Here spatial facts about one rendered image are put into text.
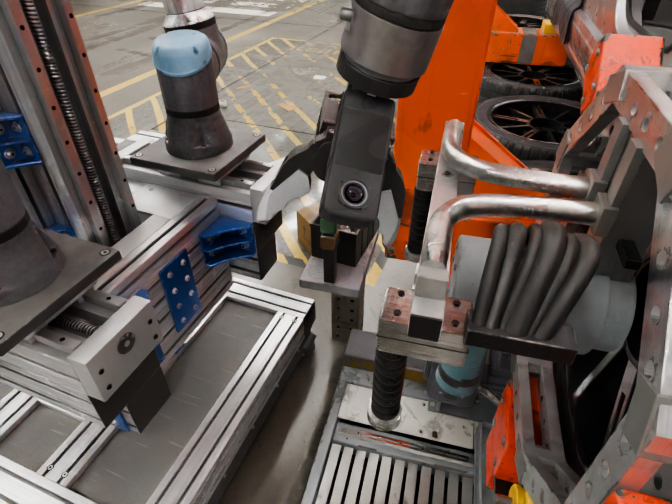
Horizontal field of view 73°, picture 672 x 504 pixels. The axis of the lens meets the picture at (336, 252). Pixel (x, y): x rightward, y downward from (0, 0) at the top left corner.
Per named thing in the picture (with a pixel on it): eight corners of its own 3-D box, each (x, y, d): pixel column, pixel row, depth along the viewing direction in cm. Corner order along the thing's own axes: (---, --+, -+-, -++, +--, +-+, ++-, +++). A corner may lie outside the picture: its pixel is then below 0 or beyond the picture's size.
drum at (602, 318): (606, 383, 58) (653, 304, 50) (438, 349, 63) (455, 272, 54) (587, 307, 69) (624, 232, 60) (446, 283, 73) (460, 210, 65)
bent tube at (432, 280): (641, 337, 38) (704, 236, 32) (413, 297, 42) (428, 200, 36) (601, 223, 52) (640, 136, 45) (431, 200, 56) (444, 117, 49)
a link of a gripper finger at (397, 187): (413, 206, 48) (390, 138, 42) (414, 215, 47) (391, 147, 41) (371, 217, 50) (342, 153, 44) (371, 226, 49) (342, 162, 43)
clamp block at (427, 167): (472, 197, 71) (479, 167, 68) (414, 190, 73) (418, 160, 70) (473, 182, 75) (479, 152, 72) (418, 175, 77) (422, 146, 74)
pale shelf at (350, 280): (359, 298, 122) (359, 290, 120) (299, 287, 126) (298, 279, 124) (386, 213, 155) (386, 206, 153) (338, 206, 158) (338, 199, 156)
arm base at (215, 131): (152, 152, 102) (140, 109, 96) (192, 127, 113) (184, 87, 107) (209, 164, 98) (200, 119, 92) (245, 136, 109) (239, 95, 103)
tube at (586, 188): (598, 213, 54) (634, 127, 47) (433, 192, 57) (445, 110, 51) (576, 149, 67) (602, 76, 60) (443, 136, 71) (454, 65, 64)
